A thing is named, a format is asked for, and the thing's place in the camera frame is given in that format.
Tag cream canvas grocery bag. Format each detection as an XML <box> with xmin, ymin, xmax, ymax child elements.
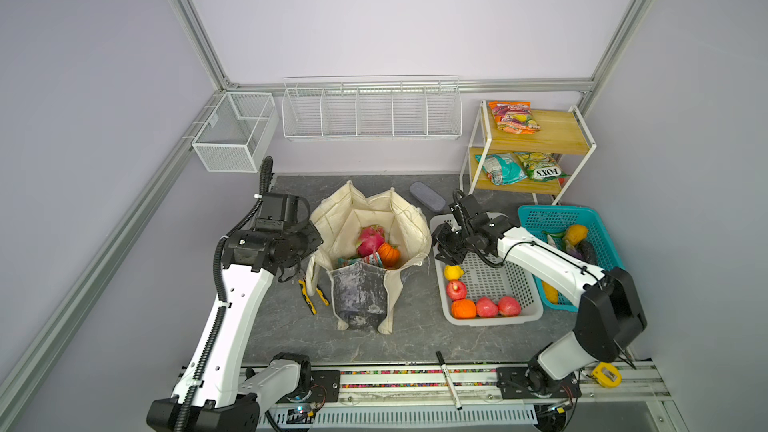
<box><xmin>306</xmin><ymin>181</ymin><xmax>431</xmax><ymax>334</ymax></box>

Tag small orange pumpkin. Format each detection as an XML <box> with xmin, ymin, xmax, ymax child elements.
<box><xmin>377</xmin><ymin>243</ymin><xmax>401</xmax><ymax>269</ymax></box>

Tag pink dragon fruit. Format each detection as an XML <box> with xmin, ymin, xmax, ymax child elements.
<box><xmin>356</xmin><ymin>224</ymin><xmax>386</xmax><ymax>257</ymax></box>

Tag teal red snack bag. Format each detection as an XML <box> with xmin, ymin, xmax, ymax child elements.
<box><xmin>337</xmin><ymin>252</ymin><xmax>384</xmax><ymax>269</ymax></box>

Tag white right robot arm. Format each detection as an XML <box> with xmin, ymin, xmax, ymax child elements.
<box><xmin>432</xmin><ymin>190</ymin><xmax>647</xmax><ymax>398</ymax></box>

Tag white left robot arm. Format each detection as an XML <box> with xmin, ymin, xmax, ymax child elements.
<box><xmin>146</xmin><ymin>156</ymin><xmax>323</xmax><ymax>431</ymax></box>

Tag green Fox's candy bag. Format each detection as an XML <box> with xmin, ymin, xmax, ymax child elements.
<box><xmin>514</xmin><ymin>152</ymin><xmax>567</xmax><ymax>183</ymax></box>

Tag orange pink snack bag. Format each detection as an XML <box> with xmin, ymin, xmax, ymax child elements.
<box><xmin>488</xmin><ymin>101</ymin><xmax>540</xmax><ymax>135</ymax></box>

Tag yellow lemon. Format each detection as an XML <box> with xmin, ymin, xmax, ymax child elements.
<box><xmin>443</xmin><ymin>265</ymin><xmax>465</xmax><ymax>282</ymax></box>

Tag white plastic basket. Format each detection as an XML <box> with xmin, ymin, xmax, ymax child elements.
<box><xmin>429</xmin><ymin>212</ymin><xmax>545</xmax><ymax>328</ymax></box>

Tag grey fabric glasses case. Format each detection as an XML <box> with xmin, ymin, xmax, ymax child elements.
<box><xmin>409</xmin><ymin>181</ymin><xmax>447</xmax><ymax>213</ymax></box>

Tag red apple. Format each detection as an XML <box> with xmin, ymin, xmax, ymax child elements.
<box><xmin>446</xmin><ymin>280</ymin><xmax>468</xmax><ymax>301</ymax></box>
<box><xmin>497</xmin><ymin>296</ymin><xmax>522</xmax><ymax>317</ymax></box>
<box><xmin>476</xmin><ymin>297</ymin><xmax>499</xmax><ymax>318</ymax></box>

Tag yellow black pliers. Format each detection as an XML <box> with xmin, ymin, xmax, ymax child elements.
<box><xmin>298</xmin><ymin>278</ymin><xmax>332</xmax><ymax>317</ymax></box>

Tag orange fruit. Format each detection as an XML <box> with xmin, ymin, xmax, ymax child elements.
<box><xmin>451</xmin><ymin>299</ymin><xmax>477</xmax><ymax>320</ymax></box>

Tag green chili pepper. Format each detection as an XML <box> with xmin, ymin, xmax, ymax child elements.
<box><xmin>543</xmin><ymin>231</ymin><xmax>566</xmax><ymax>239</ymax></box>

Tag purple eggplant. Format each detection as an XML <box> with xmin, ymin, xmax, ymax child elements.
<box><xmin>564</xmin><ymin>241</ymin><xmax>584</xmax><ymax>261</ymax></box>

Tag yellow corn cob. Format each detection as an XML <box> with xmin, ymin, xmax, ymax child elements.
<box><xmin>541</xmin><ymin>281</ymin><xmax>559</xmax><ymax>305</ymax></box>

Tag white metal wooden shelf rack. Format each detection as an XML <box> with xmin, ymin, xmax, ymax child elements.
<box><xmin>458</xmin><ymin>100</ymin><xmax>597</xmax><ymax>205</ymax></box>

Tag yellow bell pepper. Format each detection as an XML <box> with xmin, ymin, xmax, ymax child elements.
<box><xmin>563</xmin><ymin>224</ymin><xmax>589</xmax><ymax>245</ymax></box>

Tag teal plastic basket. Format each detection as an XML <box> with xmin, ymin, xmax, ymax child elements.
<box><xmin>497</xmin><ymin>205</ymin><xmax>647</xmax><ymax>324</ymax></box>

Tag dark cucumber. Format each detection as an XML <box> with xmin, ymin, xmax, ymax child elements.
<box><xmin>578</xmin><ymin>240</ymin><xmax>599</xmax><ymax>265</ymax></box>

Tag black white marker pen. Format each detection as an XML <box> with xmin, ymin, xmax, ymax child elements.
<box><xmin>435</xmin><ymin>351</ymin><xmax>463</xmax><ymax>411</ymax></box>

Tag yellow tape measure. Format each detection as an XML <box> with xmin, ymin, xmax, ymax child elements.
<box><xmin>590</xmin><ymin>362</ymin><xmax>622</xmax><ymax>389</ymax></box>

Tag white mesh wall box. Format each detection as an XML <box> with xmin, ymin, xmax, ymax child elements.
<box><xmin>192</xmin><ymin>92</ymin><xmax>279</xmax><ymax>173</ymax></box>

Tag white wire wall basket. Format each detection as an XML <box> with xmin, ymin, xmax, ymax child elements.
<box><xmin>282</xmin><ymin>75</ymin><xmax>463</xmax><ymax>141</ymax></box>

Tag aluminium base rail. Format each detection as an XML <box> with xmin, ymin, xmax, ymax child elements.
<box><xmin>256</xmin><ymin>362</ymin><xmax>687</xmax><ymax>431</ymax></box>

